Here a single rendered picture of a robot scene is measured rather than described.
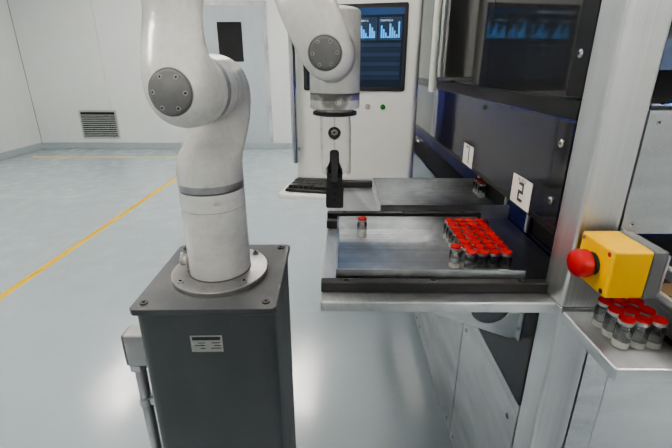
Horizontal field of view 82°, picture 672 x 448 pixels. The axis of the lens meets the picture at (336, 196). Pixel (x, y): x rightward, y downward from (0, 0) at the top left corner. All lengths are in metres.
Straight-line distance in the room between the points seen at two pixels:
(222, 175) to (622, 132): 0.62
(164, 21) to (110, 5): 6.33
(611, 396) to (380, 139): 1.09
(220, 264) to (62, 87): 6.83
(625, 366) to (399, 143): 1.12
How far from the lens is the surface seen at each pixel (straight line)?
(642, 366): 0.70
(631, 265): 0.65
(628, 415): 0.99
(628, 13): 0.66
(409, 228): 0.96
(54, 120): 7.66
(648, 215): 0.75
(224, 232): 0.74
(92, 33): 7.15
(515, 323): 0.90
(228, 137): 0.75
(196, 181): 0.71
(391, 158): 1.59
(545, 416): 0.91
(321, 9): 0.57
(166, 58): 0.65
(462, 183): 1.32
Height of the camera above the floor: 1.26
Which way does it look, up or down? 19 degrees down
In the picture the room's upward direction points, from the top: straight up
